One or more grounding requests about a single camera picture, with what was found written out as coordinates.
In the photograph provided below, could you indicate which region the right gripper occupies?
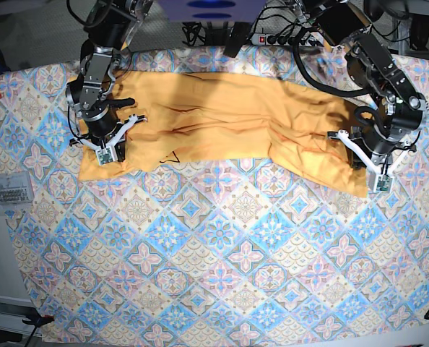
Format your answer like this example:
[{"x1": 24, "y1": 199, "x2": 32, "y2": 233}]
[{"x1": 69, "y1": 106, "x2": 147, "y2": 162}]

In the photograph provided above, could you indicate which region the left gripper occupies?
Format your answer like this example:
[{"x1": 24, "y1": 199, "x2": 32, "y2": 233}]
[{"x1": 327, "y1": 126, "x2": 417, "y2": 176}]

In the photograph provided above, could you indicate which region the yellow T-shirt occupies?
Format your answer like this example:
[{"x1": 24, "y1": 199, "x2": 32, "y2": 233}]
[{"x1": 79, "y1": 72, "x2": 368, "y2": 197}]

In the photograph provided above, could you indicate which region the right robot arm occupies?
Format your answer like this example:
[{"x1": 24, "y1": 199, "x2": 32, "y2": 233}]
[{"x1": 66, "y1": 1, "x2": 153, "y2": 166}]

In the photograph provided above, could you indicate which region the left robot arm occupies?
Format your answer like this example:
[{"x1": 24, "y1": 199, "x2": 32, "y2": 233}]
[{"x1": 291, "y1": 1, "x2": 428, "y2": 189}]

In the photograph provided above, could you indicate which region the clear plastic screw box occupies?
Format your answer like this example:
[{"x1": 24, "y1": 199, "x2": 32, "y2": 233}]
[{"x1": 0, "y1": 171, "x2": 34, "y2": 211}]

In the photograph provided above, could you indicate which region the patterned blue tablecloth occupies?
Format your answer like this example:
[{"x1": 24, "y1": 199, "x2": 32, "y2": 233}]
[{"x1": 0, "y1": 57, "x2": 429, "y2": 346}]

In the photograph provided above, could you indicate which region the white power strip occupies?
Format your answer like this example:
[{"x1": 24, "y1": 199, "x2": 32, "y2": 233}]
[{"x1": 250, "y1": 33, "x2": 294, "y2": 46}]

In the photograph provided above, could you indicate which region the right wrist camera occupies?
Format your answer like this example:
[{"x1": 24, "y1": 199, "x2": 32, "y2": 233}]
[{"x1": 95, "y1": 147, "x2": 118, "y2": 166}]

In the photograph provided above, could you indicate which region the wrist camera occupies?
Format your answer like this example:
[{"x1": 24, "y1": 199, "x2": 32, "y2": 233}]
[
  {"x1": 368, "y1": 171, "x2": 394, "y2": 194},
  {"x1": 95, "y1": 147, "x2": 118, "y2": 166}
]

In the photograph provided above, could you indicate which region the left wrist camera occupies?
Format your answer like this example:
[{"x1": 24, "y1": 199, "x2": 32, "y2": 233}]
[{"x1": 368, "y1": 171, "x2": 394, "y2": 194}]

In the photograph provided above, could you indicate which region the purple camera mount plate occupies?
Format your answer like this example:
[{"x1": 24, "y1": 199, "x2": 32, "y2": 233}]
[{"x1": 157, "y1": 0, "x2": 266, "y2": 22}]

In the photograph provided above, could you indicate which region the black bracket under mount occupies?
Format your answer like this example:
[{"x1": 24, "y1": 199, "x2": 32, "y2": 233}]
[{"x1": 223, "y1": 22, "x2": 252, "y2": 58}]

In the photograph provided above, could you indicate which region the orange handled clamp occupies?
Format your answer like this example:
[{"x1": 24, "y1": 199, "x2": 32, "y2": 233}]
[{"x1": 22, "y1": 314, "x2": 54, "y2": 328}]

